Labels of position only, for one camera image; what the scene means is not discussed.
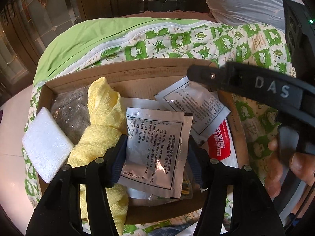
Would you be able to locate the red white wet wipes pack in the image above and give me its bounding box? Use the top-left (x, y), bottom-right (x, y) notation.
top-left (206, 119), bottom-right (238, 168)

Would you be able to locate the silver foil printed sachet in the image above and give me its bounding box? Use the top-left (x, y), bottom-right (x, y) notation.
top-left (155, 77), bottom-right (230, 144)

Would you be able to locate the clear bag of green sticks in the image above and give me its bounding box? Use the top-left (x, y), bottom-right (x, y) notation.
top-left (181, 165), bottom-right (194, 199)

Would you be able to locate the yellow terry towel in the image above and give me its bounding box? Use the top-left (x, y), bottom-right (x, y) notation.
top-left (67, 77), bottom-right (129, 235)

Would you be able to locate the white foam block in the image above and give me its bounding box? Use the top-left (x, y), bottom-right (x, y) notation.
top-left (22, 107), bottom-right (74, 184)

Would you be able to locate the person right hand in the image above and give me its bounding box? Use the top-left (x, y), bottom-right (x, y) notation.
top-left (265, 137), bottom-right (315, 198)

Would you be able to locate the brown cardboard tray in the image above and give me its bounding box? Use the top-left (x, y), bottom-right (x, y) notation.
top-left (36, 57), bottom-right (250, 225)

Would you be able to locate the grey plastic bag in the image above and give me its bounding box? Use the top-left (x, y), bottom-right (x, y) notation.
top-left (206, 0), bottom-right (303, 31)

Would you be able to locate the green white patterned quilt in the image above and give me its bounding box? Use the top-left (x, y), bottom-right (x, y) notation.
top-left (22, 17), bottom-right (295, 209)

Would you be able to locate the wooden glass door cabinet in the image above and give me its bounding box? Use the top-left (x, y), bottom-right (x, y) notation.
top-left (1, 0), bottom-right (209, 93)

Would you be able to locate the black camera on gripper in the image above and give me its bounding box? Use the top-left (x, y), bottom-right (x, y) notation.
top-left (283, 0), bottom-right (314, 85)

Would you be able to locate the black cable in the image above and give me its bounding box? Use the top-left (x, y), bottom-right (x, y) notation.
top-left (282, 184), bottom-right (315, 229)

